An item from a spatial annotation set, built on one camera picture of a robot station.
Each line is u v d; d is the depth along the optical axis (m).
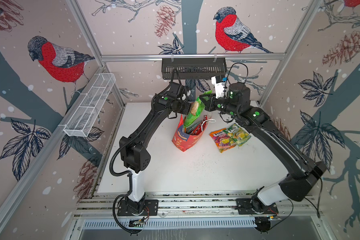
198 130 0.81
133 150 0.48
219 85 0.58
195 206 0.75
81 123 0.71
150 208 0.73
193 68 1.04
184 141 0.80
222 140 0.95
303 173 0.40
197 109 0.65
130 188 0.58
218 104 0.57
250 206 0.73
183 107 0.74
